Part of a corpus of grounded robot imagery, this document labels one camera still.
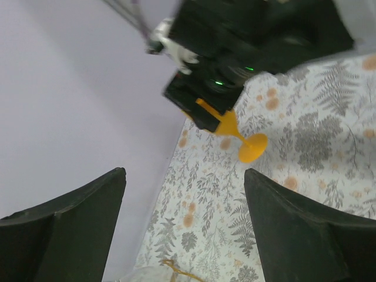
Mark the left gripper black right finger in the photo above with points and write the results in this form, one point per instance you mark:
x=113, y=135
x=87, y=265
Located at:
x=299, y=239

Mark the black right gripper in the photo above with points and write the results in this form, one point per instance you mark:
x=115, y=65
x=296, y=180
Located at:
x=218, y=82

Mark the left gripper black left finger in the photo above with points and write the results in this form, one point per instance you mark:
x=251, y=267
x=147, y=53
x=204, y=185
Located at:
x=67, y=238

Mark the orange plastic wine glass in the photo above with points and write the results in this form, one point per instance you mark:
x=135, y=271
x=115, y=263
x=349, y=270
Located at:
x=252, y=147

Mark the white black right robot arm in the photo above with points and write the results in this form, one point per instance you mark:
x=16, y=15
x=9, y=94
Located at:
x=236, y=40

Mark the front clear wine glass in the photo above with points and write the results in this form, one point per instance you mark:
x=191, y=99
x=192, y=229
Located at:
x=150, y=274

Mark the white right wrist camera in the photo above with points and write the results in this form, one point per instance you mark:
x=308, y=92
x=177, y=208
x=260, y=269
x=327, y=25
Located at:
x=159, y=41

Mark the gold wire wine glass rack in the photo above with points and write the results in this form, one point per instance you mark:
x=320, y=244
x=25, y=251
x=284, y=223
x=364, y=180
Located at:
x=177, y=271

